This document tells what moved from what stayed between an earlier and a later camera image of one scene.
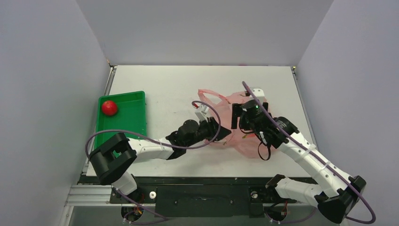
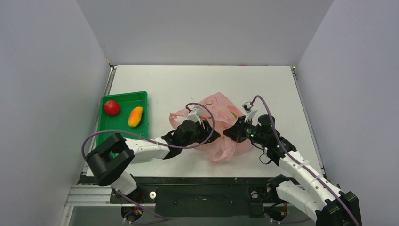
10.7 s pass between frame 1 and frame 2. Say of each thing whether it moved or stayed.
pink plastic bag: moved
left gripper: stayed
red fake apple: stayed
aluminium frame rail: stayed
